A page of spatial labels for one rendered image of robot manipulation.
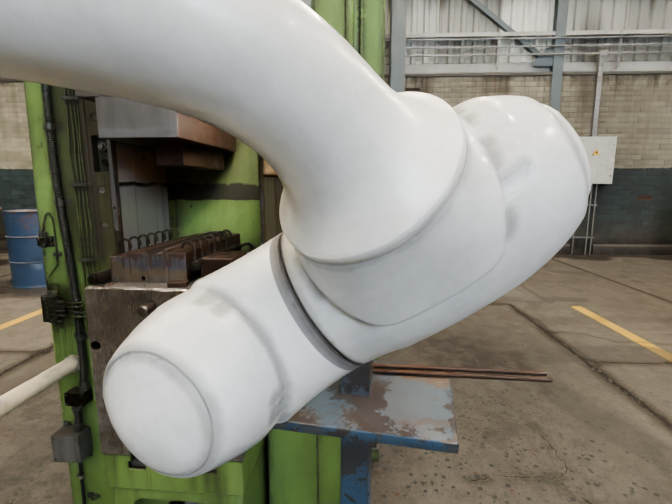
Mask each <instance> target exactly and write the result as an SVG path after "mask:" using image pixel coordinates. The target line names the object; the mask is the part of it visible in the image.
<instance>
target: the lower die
mask: <svg viewBox="0 0 672 504"><path fill-rule="evenodd" d="M225 233H226V235H227V244H228V247H229V246H230V234H229V233H227V231H225ZM202 234H205V233H202ZM202 234H194V235H190V236H184V237H181V238H177V239H173V240H170V241H166V242H162V243H158V244H155V245H151V246H147V247H143V248H140V249H136V250H132V251H129V252H125V253H121V254H117V255H114V256H110V265H111V275H112V282H162V283H168V282H169V281H170V280H189V282H190V281H192V280H194V279H196V278H198V277H200V276H202V275H201V270H200V271H198V272H192V271H190V269H189V266H190V264H191V263H192V262H193V257H194V256H193V246H192V245H191V246H189V243H186V244H185V245H184V248H183V249H182V248H181V245H182V244H179V245H176V246H173V247H169V248H166V249H163V255H151V254H150V249H153V248H156V247H160V246H163V245H167V244H170V243H174V242H177V241H181V240H184V239H188V238H191V237H195V236H198V235H202ZM213 236H214V237H215V235H213ZM221 237H222V247H223V249H224V248H225V235H224V234H222V236H221ZM207 238H208V239H209V237H207ZM215 239H216V249H217V251H219V247H220V239H219V236H218V235H217V237H215ZM200 240H201V241H202V243H203V254H204V257H205V256H207V252H208V246H207V241H206V240H205V241H203V239H200ZM209 242H210V251H211V254H212V253H214V252H213V250H214V240H213V238H211V239H209ZM232 242H233V245H234V244H236V243H238V244H240V233H232ZM193 243H194V244H195V247H196V257H197V260H198V259H200V255H201V246H200V243H196V241H193ZM142 276H144V277H145V280H142Z"/></svg>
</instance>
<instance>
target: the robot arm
mask: <svg viewBox="0 0 672 504"><path fill-rule="evenodd" d="M0 76H1V77H7V78H12V79H18V80H24V81H29V82H35V83H41V84H46V85H52V86H58V87H63V88H69V89H74V90H80V91H85V92H91V93H96V94H102V95H107V96H113V97H118V98H123V99H128V100H132V101H137V102H142V103H146V104H149V105H153V106H157V107H161V108H165V109H169V110H173V111H176V112H179V113H182V114H185V115H188V116H191V117H194V118H197V119H199V120H202V121H204V122H206V123H209V124H211V125H214V126H216V127H218V128H219V129H221V130H223V131H225V132H227V133H229V134H230V135H232V136H234V137H236V138H238V139H239V140H241V141H242V142H243V143H245V144H246V145H247V146H249V147H250V148H251V149H253V150H254V151H256V152H257V153H258V154H259V155H260V156H261V157H262V158H263V159H264V160H265V161H266V162H267V163H268V164H269V165H270V166H271V167H272V169H273V170H274V171H275V173H276V174H277V175H278V177H279V179H280V180H281V182H282V185H283V187H284V188H283V192H282V195H281V200H280V209H279V216H280V223H281V227H282V230H283V232H282V233H280V234H279V235H277V236H276V237H274V238H273V239H271V240H269V241H268V242H266V243H265V244H263V245H261V246H260V247H258V248H256V249H255V250H253V251H251V252H250V253H248V254H246V255H245V256H243V257H241V258H239V259H237V260H236V261H234V262H232V263H230V264H228V265H227V266H225V267H223V268H221V269H219V270H217V271H215V272H213V273H211V274H209V275H207V276H205V277H203V278H201V279H199V280H197V281H196V282H195V283H194V284H193V285H192V286H191V289H190V290H188V291H186V292H184V293H182V294H180V295H178V296H176V297H174V298H172V299H170V300H169V301H167V302H165V303H163V304H162V305H161V306H159V307H158V308H157V309H155V310H154V311H153V312H152V313H151V314H150V315H149V316H148V317H147V318H146V319H144V320H143V321H142V322H141V323H140V324H139V325H138V326H137V327H136V328H135V329H134V330H133V331H132V332H131V333H130V334H129V336H128V337H127V338H126V339H125V340H124V341H123V343H122V344H121V345H120V346H119V348H118V349H117V350H116V352H115V353H114V355H113V356H112V358H111V359H110V361H109V362H108V364H107V367H106V369H105V373H104V377H103V399H104V402H105V406H106V410H107V413H108V415H109V418H110V421H111V424H112V426H113V428H114V429H115V431H116V433H117V435H118V437H119V438H120V440H121V441H122V442H123V444H124V445H125V446H126V448H127V449H128V450H129V451H130V452H131V453H132V454H133V455H134V456H135V457H136V458H137V459H138V460H140V461H141V462H142V463H143V464H145V465H146V466H147V467H149V468H150V469H152V470H153V471H155V472H157V473H160V474H162V475H165V476H169V477H175V478H192V477H196V476H199V475H201V474H204V473H207V472H209V471H211V470H213V469H215V468H217V467H219V466H221V465H223V464H225V463H227V462H229V461H231V460H233V459H234V458H236V457H238V456H239V455H241V454H242V453H244V452H245V451H247V450H249V449H250V448H252V447H253V446H255V445H256V444H257V443H259V442H260V441H261V440H262V439H263V438H264V437H265V436H266V435H267V434H268V433H269V431H270V430H271V429H272V428H273V427H274V425H275V424H277V423H279V424H281V423H283V422H286V421H288V420H289V419H290V418H291V417H292V416H293V415H294V414H295V413H297V412H298V411H299V410H300V409H301V408H302V407H303V406H304V405H305V404H307V403H308V402H309V401H310V400H312V399H313V398H314V397H315V396H317V395H318V394H319V393H320V392H322V391H323V390H324V389H326V388H327V387H328V386H330V385H331V384H333V383H334V382H336V381H337V380H339V379H340V378H342V377H343V376H345V375H346V374H348V373H350V372H351V371H353V370H355V369H356V368H358V367H360V366H362V365H363V364H365V363H367V362H369V361H372V360H374V359H376V358H378V357H380V356H382V355H385V354H387V353H390V352H393V351H396V350H399V349H403V348H406V347H409V346H411V345H413V344H415V343H417V342H419V341H421V340H424V339H426V338H428V337H430V336H432V335H434V334H436V333H438V332H440V331H442V330H444V329H446V328H448V327H450V326H452V325H453V324H455V323H457V322H459V321H461V320H462V319H464V318H466V317H468V316H470V315H471V314H473V313H475V312H476V311H478V310H480V309H482V308H483V307H485V306H487V305H488V304H490V303H492V302H493V301H495V300H497V299H498V298H500V297H501V296H503V295H505V294H506V293H508V292H509V291H511V290H512V289H514V288H516V287H517V286H518V285H520V284H521V283H523V282H524V281H525V280H527V279H528V278H529V277H530V276H532V275H533V274H534V273H535V272H537V271H538V270H539V269H540V268H541V267H542V266H544V265H545V264H546V263H547V262H548V261H549V260H550V259H551V258H552V257H553V256H554V255H555V254H556V253H557V252H558V251H559V250H560V249H561V248H562V247H563V246H564V245H565V243H566V242H567V241H568V240H569V238H570V237H571V236H572V235H573V234H574V232H575V231H576V229H577V228H578V226H579V225H580V223H581V222H582V220H583V219H584V217H585V214H586V211H587V205H588V196H589V194H590V191H591V186H592V175H591V169H590V164H589V160H588V156H587V153H586V150H585V148H584V146H583V144H582V142H581V140H580V138H579V136H578V134H577V133H576V132H575V130H574V129H573V128H572V126H571V125H570V124H569V123H568V121H567V120H566V119H565V118H564V117H563V116H562V115H561V114H560V112H558V111H556V110H555V109H553V108H551V107H549V106H547V105H544V104H541V103H539V102H537V101H536V100H534V99H532V98H529V97H525V96H512V95H504V96H485V97H476V98H473V99H470V100H467V101H464V102H462V103H460V104H458V105H456V106H455V107H453V108H451V106H450V105H448V104H447V103H446V102H445V101H443V100H442V99H440V98H438V97H436V96H434V95H431V94H427V93H422V92H399V93H397V92H395V91H394V90H393V89H391V88H390V87H389V86H388V85H387V84H386V83H385V82H384V81H383V80H382V79H381V78H380V77H379V76H378V74H377V73H376V72H375V71H374V70H373V69H372V68H371V67H370V66H369V64H368V63H367V62H366V61H365V60H364V59H363V58H362V57H361V56H360V55H359V54H358V52H357V51H356V50H355V49H354V48H353V47H352V46H351V45H350V44H349V43H348V42H347V41H346V40H345V39H344V38H343V37H342V36H341V35H340V34H339V33H338V32H337V31H336V30H335V29H334V28H333V27H332V26H331V25H329V24H328V23H327V22H326V21H325V20H324V19H323V18H322V17H321V16H319V15H318V14H317V13H316V12H314V11H313V10H312V9H311V8H310V7H308V6H307V5H306V4H305V3H303V2H302V1H301V0H0Z"/></svg>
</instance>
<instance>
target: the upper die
mask: <svg viewBox="0 0 672 504"><path fill-rule="evenodd" d="M95 103H96V114H97V124H98V135H99V138H101V139H107V140H112V141H118V142H123V143H129V144H134V145H140V146H146V147H151V148H156V144H155V143H156V142H183V143H187V144H192V145H196V146H200V147H204V148H208V149H213V150H217V151H221V152H237V150H236V137H234V136H232V135H230V134H229V133H227V132H225V131H223V130H221V129H219V128H218V127H216V126H214V125H211V124H209V123H206V122H204V121H202V120H199V119H197V118H194V117H191V116H188V115H185V114H182V113H179V112H176V111H173V110H169V109H165V108H161V107H157V106H153V105H149V104H146V103H142V102H137V101H132V100H128V99H123V98H118V97H95Z"/></svg>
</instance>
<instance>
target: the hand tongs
mask: <svg viewBox="0 0 672 504"><path fill-rule="evenodd" d="M379 368H392V369H379ZM398 369H412V370H398ZM417 370H432V371H417ZM437 371H452V372H437ZM456 372H472V373H456ZM373 373H379V374H398V375H417V376H436V377H455V378H474V379H493V380H512V381H531V382H549V383H551V382H552V381H553V379H552V378H551V377H535V376H547V372H546V371H532V370H512V369H491V368H471V367H450V366H430V365H409V364H388V363H373ZM476 373H492V374H476ZM496 374H512V375H496ZM515 375H532V376H515Z"/></svg>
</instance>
